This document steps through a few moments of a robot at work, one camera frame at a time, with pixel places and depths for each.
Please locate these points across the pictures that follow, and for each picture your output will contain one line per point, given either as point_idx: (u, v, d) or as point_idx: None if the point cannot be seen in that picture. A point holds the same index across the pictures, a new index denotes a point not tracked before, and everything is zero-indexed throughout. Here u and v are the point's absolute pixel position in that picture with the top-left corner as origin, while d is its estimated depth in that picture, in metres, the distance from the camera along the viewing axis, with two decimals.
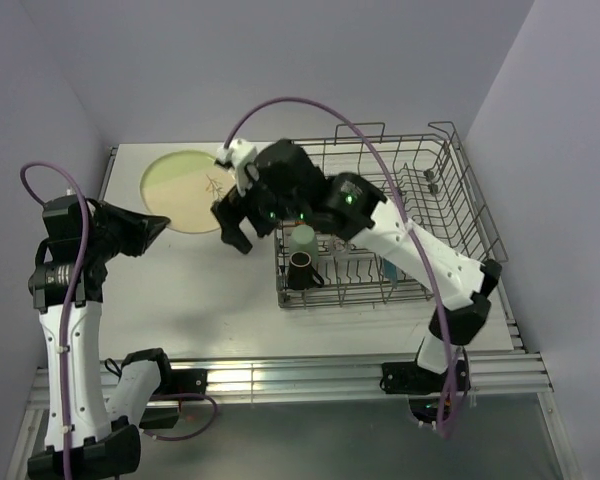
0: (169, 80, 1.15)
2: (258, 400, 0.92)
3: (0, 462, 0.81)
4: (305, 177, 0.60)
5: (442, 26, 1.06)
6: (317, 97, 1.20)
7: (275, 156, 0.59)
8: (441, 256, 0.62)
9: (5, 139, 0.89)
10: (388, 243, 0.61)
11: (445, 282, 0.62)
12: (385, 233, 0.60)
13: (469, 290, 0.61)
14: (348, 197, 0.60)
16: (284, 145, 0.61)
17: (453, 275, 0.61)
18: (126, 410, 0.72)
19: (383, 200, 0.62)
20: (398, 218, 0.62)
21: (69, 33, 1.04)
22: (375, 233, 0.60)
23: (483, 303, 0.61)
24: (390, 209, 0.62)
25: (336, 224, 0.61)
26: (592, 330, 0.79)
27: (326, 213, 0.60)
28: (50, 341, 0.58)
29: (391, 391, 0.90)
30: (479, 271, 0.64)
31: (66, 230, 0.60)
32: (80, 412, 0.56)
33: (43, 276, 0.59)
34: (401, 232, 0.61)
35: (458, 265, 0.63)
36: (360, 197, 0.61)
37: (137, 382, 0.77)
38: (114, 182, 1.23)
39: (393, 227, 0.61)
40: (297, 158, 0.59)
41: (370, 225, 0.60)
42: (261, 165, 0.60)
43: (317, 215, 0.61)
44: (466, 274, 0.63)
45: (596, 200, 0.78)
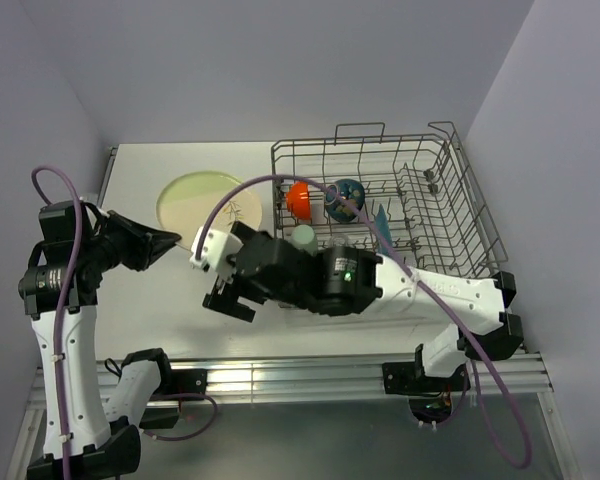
0: (168, 80, 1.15)
2: (258, 400, 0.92)
3: None
4: (297, 267, 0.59)
5: (442, 26, 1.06)
6: (317, 96, 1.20)
7: (263, 263, 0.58)
8: (456, 291, 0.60)
9: (5, 139, 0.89)
10: (401, 300, 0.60)
11: (471, 314, 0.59)
12: (396, 292, 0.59)
13: (495, 314, 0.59)
14: (346, 275, 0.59)
16: (268, 245, 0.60)
17: (475, 306, 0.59)
18: (126, 411, 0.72)
19: (379, 261, 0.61)
20: (402, 272, 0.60)
21: (69, 33, 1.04)
22: (386, 296, 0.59)
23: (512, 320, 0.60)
24: (390, 266, 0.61)
25: (345, 305, 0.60)
26: (592, 330, 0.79)
27: (331, 297, 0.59)
28: (43, 348, 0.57)
29: (392, 392, 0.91)
30: (496, 289, 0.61)
31: (62, 233, 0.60)
32: (78, 420, 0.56)
33: (33, 280, 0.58)
34: (410, 285, 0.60)
35: (474, 292, 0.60)
36: (357, 269, 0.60)
37: (137, 383, 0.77)
38: (114, 182, 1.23)
39: (400, 283, 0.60)
40: (284, 255, 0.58)
41: (378, 293, 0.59)
42: (251, 271, 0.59)
43: (324, 301, 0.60)
44: (486, 295, 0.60)
45: (596, 200, 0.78)
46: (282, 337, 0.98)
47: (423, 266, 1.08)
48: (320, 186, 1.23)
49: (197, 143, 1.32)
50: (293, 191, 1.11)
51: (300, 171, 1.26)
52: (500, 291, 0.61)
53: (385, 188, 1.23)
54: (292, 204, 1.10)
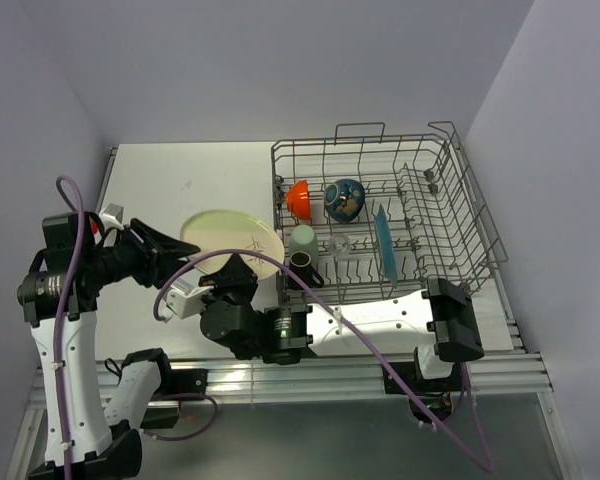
0: (168, 79, 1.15)
2: (258, 400, 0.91)
3: None
4: (250, 328, 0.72)
5: (443, 26, 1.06)
6: (317, 96, 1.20)
7: (225, 327, 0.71)
8: (382, 316, 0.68)
9: (5, 139, 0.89)
10: (335, 340, 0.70)
11: (402, 331, 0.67)
12: (326, 333, 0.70)
13: (423, 326, 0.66)
14: (283, 332, 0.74)
16: (230, 310, 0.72)
17: (402, 325, 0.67)
18: (127, 414, 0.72)
19: (309, 309, 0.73)
20: (328, 314, 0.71)
21: (69, 33, 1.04)
22: (317, 337, 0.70)
23: (443, 328, 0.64)
24: (318, 313, 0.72)
25: (293, 357, 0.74)
26: (593, 331, 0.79)
27: (282, 352, 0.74)
28: (43, 356, 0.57)
29: (392, 392, 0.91)
30: (423, 301, 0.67)
31: (63, 240, 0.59)
32: (79, 427, 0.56)
33: (32, 286, 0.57)
34: (336, 325, 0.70)
35: (401, 310, 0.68)
36: (295, 323, 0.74)
37: (138, 384, 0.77)
38: (114, 182, 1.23)
39: (327, 324, 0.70)
40: (244, 321, 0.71)
41: (309, 340, 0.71)
42: (215, 335, 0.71)
43: (276, 355, 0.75)
44: (412, 310, 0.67)
45: (597, 201, 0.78)
46: None
47: (423, 265, 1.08)
48: (320, 186, 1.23)
49: (197, 143, 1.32)
50: (293, 190, 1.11)
51: (300, 171, 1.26)
52: (426, 300, 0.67)
53: (385, 188, 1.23)
54: (292, 205, 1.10)
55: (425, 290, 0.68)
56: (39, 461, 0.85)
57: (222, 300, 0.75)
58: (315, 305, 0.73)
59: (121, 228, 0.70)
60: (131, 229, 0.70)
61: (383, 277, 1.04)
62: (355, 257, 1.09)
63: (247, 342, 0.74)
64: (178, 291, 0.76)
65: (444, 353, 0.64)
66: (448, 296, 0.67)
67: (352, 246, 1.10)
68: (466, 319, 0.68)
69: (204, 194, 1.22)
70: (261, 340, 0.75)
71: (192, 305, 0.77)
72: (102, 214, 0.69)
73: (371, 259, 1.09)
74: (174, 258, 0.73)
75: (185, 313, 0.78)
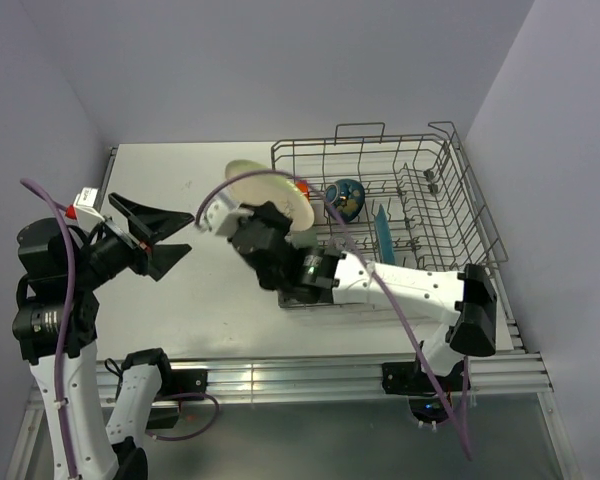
0: (168, 79, 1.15)
2: (258, 400, 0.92)
3: (0, 462, 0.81)
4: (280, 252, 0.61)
5: (443, 27, 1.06)
6: (316, 96, 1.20)
7: (253, 244, 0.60)
8: (413, 281, 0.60)
9: (6, 140, 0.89)
10: (361, 292, 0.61)
11: (427, 304, 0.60)
12: (353, 283, 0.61)
13: (450, 303, 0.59)
14: (311, 268, 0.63)
16: (264, 231, 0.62)
17: (430, 296, 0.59)
18: (131, 430, 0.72)
19: (342, 255, 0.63)
20: (361, 264, 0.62)
21: (69, 34, 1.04)
22: (344, 284, 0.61)
23: (471, 310, 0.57)
24: (352, 259, 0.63)
25: (312, 296, 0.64)
26: (592, 331, 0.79)
27: (302, 287, 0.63)
28: (45, 393, 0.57)
29: (392, 391, 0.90)
30: (458, 280, 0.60)
31: (48, 271, 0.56)
32: (85, 461, 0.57)
33: (28, 322, 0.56)
34: (366, 277, 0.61)
35: (433, 282, 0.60)
36: (324, 261, 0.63)
37: (139, 398, 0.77)
38: (114, 182, 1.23)
39: (357, 274, 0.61)
40: (277, 242, 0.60)
41: (335, 283, 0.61)
42: (244, 249, 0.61)
43: (296, 290, 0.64)
44: (446, 286, 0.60)
45: (596, 201, 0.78)
46: (284, 335, 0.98)
47: (423, 266, 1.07)
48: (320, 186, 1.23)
49: (197, 143, 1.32)
50: None
51: (300, 171, 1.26)
52: (461, 281, 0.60)
53: (385, 188, 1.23)
54: None
55: (463, 271, 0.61)
56: (39, 460, 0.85)
57: (260, 221, 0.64)
58: (349, 252, 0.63)
59: (99, 220, 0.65)
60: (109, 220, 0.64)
61: None
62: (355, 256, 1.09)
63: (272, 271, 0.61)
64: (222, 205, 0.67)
65: (463, 337, 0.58)
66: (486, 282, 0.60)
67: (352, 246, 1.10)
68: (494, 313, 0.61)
69: (204, 194, 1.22)
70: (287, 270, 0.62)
71: (229, 226, 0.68)
72: (77, 204, 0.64)
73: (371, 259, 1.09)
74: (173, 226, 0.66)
75: (219, 234, 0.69)
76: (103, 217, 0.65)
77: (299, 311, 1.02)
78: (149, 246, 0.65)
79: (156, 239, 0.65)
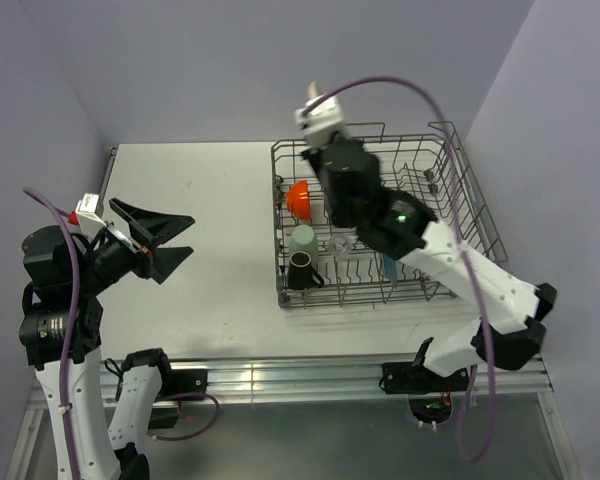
0: (168, 79, 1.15)
2: (258, 400, 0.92)
3: (0, 462, 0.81)
4: (368, 192, 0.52)
5: (443, 27, 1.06)
6: (317, 96, 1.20)
7: (346, 165, 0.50)
8: (494, 279, 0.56)
9: (6, 140, 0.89)
10: (440, 264, 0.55)
11: (496, 306, 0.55)
12: (440, 253, 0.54)
13: (522, 315, 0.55)
14: (399, 217, 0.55)
16: (359, 152, 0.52)
17: (506, 299, 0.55)
18: (132, 435, 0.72)
19: (434, 218, 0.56)
20: (451, 238, 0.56)
21: (68, 34, 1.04)
22: (429, 250, 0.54)
23: (538, 328, 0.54)
24: (443, 226, 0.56)
25: (387, 244, 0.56)
26: (593, 331, 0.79)
27: (380, 234, 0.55)
28: (50, 398, 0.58)
29: (391, 391, 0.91)
30: (532, 295, 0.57)
31: (54, 278, 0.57)
32: (88, 466, 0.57)
33: (34, 328, 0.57)
34: (453, 253, 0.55)
35: (511, 288, 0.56)
36: (415, 214, 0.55)
37: (141, 402, 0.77)
38: (114, 182, 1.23)
39: (447, 246, 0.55)
40: (374, 168, 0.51)
41: (421, 244, 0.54)
42: (333, 165, 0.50)
43: (371, 234, 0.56)
44: (524, 296, 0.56)
45: (596, 202, 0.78)
46: (285, 335, 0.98)
47: None
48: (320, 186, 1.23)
49: (197, 143, 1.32)
50: (293, 190, 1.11)
51: (300, 171, 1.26)
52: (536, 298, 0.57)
53: None
54: (292, 205, 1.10)
55: (537, 288, 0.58)
56: (39, 460, 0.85)
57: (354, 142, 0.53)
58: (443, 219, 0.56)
59: (101, 225, 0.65)
60: (111, 225, 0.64)
61: (383, 277, 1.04)
62: (355, 256, 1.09)
63: (353, 203, 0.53)
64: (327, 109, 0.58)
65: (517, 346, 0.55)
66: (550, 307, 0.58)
67: (352, 246, 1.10)
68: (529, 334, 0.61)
69: (204, 194, 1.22)
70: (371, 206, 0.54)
71: (322, 136, 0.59)
72: (78, 209, 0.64)
73: (371, 259, 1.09)
74: (172, 230, 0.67)
75: (311, 141, 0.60)
76: (104, 222, 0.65)
77: (299, 311, 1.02)
78: (151, 250, 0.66)
79: (157, 243, 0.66)
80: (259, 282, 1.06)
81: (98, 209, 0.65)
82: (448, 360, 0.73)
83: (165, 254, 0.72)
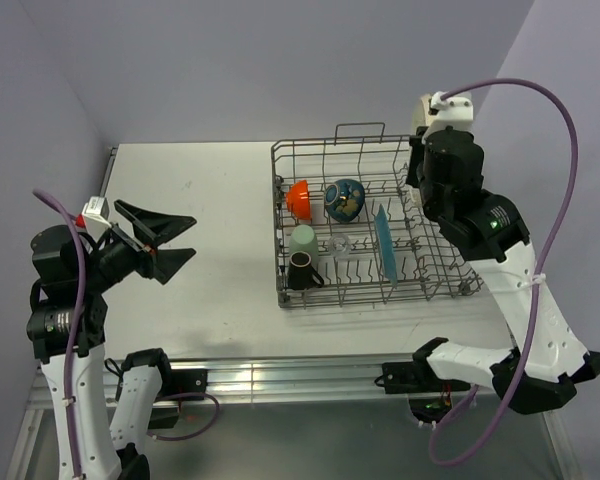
0: (167, 80, 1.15)
2: (258, 400, 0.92)
3: (0, 462, 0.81)
4: (463, 182, 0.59)
5: (443, 27, 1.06)
6: (317, 96, 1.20)
7: (448, 147, 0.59)
8: (552, 323, 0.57)
9: (6, 140, 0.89)
10: (508, 285, 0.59)
11: (539, 350, 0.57)
12: (512, 276, 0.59)
13: (558, 370, 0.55)
14: (493, 221, 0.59)
16: (466, 144, 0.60)
17: (552, 346, 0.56)
18: (132, 434, 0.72)
19: (524, 240, 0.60)
20: (530, 266, 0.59)
21: (68, 35, 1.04)
22: (504, 267, 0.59)
23: (570, 390, 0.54)
24: (529, 254, 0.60)
25: (468, 241, 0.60)
26: (592, 332, 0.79)
27: (462, 227, 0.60)
28: (54, 392, 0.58)
29: (392, 390, 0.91)
30: (579, 357, 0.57)
31: (60, 275, 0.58)
32: (90, 460, 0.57)
33: (41, 323, 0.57)
34: (525, 279, 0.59)
35: (563, 341, 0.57)
36: (507, 226, 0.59)
37: (142, 400, 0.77)
38: (114, 181, 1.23)
39: (522, 272, 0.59)
40: (473, 160, 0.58)
41: (500, 257, 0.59)
42: (434, 146, 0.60)
43: (453, 225, 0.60)
44: (572, 354, 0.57)
45: (597, 202, 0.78)
46: (285, 335, 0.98)
47: (423, 266, 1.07)
48: (320, 186, 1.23)
49: (197, 143, 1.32)
50: (293, 190, 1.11)
51: (300, 171, 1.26)
52: (582, 362, 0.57)
53: (385, 188, 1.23)
54: (292, 204, 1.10)
55: (590, 355, 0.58)
56: (39, 460, 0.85)
57: (465, 136, 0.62)
58: (532, 247, 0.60)
59: (107, 226, 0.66)
60: (116, 225, 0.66)
61: (383, 277, 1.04)
62: (355, 256, 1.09)
63: (443, 189, 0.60)
64: (458, 107, 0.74)
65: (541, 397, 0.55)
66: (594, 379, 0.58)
67: (352, 246, 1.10)
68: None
69: (204, 194, 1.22)
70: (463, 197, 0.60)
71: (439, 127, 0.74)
72: (85, 211, 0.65)
73: (371, 259, 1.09)
74: (172, 229, 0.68)
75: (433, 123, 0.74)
76: (110, 223, 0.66)
77: (299, 311, 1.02)
78: (153, 249, 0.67)
79: (160, 241, 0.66)
80: (259, 282, 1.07)
81: (104, 211, 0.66)
82: (456, 364, 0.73)
83: (168, 256, 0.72)
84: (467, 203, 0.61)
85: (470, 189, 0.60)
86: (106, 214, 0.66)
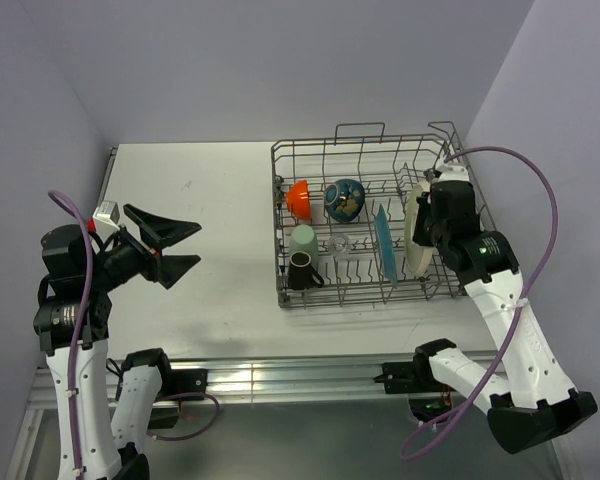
0: (168, 80, 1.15)
2: (258, 400, 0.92)
3: (0, 462, 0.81)
4: (457, 214, 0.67)
5: (443, 27, 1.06)
6: (317, 96, 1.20)
7: (445, 186, 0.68)
8: (536, 350, 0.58)
9: (5, 139, 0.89)
10: (492, 305, 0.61)
11: (520, 373, 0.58)
12: (496, 297, 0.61)
13: (538, 396, 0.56)
14: (482, 247, 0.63)
16: (464, 185, 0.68)
17: (533, 372, 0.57)
18: (132, 435, 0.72)
19: (514, 269, 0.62)
20: (516, 291, 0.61)
21: (69, 34, 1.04)
22: (487, 288, 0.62)
23: (548, 416, 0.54)
24: (514, 280, 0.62)
25: (461, 264, 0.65)
26: (593, 331, 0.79)
27: (455, 251, 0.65)
28: (57, 383, 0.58)
29: (392, 391, 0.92)
30: (564, 391, 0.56)
31: (66, 271, 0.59)
32: (90, 453, 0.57)
33: (48, 317, 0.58)
34: (509, 302, 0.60)
35: (546, 369, 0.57)
36: (497, 254, 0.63)
37: (142, 399, 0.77)
38: (113, 181, 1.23)
39: (506, 296, 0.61)
40: (466, 199, 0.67)
41: (486, 278, 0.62)
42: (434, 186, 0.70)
43: (448, 251, 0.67)
44: (555, 386, 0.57)
45: (597, 201, 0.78)
46: (285, 335, 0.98)
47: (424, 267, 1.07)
48: (320, 186, 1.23)
49: (197, 143, 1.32)
50: (293, 190, 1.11)
51: (300, 171, 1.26)
52: (566, 395, 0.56)
53: (385, 188, 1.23)
54: (292, 204, 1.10)
55: (577, 391, 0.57)
56: (38, 460, 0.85)
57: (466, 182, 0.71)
58: (521, 275, 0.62)
59: (116, 229, 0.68)
60: (125, 228, 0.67)
61: (383, 277, 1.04)
62: (355, 257, 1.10)
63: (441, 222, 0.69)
64: (455, 170, 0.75)
65: (518, 420, 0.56)
66: (583, 418, 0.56)
67: (352, 246, 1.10)
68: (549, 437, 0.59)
69: (204, 194, 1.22)
70: (459, 229, 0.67)
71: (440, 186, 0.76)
72: (96, 215, 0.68)
73: (371, 259, 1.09)
74: (178, 236, 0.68)
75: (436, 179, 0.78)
76: (117, 226, 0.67)
77: (299, 311, 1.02)
78: (158, 252, 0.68)
79: (164, 245, 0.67)
80: (259, 282, 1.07)
81: (113, 215, 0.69)
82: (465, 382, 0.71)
83: (174, 260, 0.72)
84: (464, 236, 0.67)
85: (467, 223, 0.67)
86: (116, 218, 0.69)
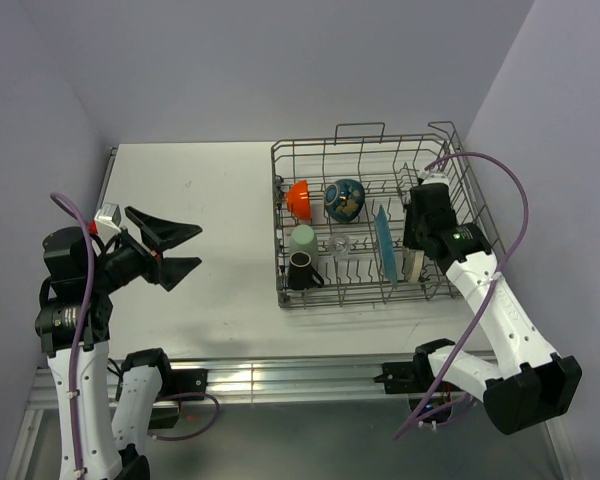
0: (168, 79, 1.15)
2: (258, 400, 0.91)
3: (0, 462, 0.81)
4: (434, 209, 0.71)
5: (443, 27, 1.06)
6: (316, 96, 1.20)
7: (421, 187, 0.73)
8: (513, 317, 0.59)
9: (5, 140, 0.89)
10: (469, 283, 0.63)
11: (502, 343, 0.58)
12: (471, 274, 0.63)
13: (519, 360, 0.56)
14: (455, 234, 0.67)
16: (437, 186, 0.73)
17: (512, 338, 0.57)
18: (132, 436, 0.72)
19: (487, 250, 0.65)
20: (490, 268, 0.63)
21: (69, 34, 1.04)
22: (463, 267, 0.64)
23: (531, 378, 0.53)
24: (486, 258, 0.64)
25: (438, 252, 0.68)
26: (594, 332, 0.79)
27: (432, 241, 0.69)
28: (59, 385, 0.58)
29: (393, 391, 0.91)
30: (545, 355, 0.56)
31: (67, 273, 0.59)
32: (91, 454, 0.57)
33: (49, 318, 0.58)
34: (484, 278, 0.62)
35: (525, 335, 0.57)
36: (471, 239, 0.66)
37: (142, 399, 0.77)
38: (114, 182, 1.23)
39: (481, 273, 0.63)
40: (440, 196, 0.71)
41: (460, 257, 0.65)
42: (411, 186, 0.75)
43: (426, 241, 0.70)
44: (537, 350, 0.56)
45: (597, 202, 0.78)
46: (285, 335, 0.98)
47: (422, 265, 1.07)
48: (320, 186, 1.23)
49: (197, 142, 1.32)
50: (293, 190, 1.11)
51: (300, 171, 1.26)
52: (548, 359, 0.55)
53: (385, 188, 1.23)
54: (292, 204, 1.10)
55: (560, 356, 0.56)
56: (37, 460, 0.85)
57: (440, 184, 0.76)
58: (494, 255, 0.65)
59: (117, 230, 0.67)
60: (126, 230, 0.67)
61: (383, 277, 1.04)
62: (355, 257, 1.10)
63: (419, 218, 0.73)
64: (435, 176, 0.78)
65: (506, 389, 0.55)
66: (571, 384, 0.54)
67: (352, 247, 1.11)
68: (546, 414, 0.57)
69: (204, 194, 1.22)
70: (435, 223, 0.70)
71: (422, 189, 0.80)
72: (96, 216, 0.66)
73: (371, 259, 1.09)
74: (178, 239, 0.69)
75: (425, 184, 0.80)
76: (120, 228, 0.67)
77: (299, 310, 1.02)
78: (159, 254, 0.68)
79: (165, 247, 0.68)
80: (260, 281, 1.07)
81: (115, 217, 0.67)
82: (451, 368, 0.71)
83: (175, 261, 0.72)
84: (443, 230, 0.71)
85: (443, 218, 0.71)
86: (117, 220, 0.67)
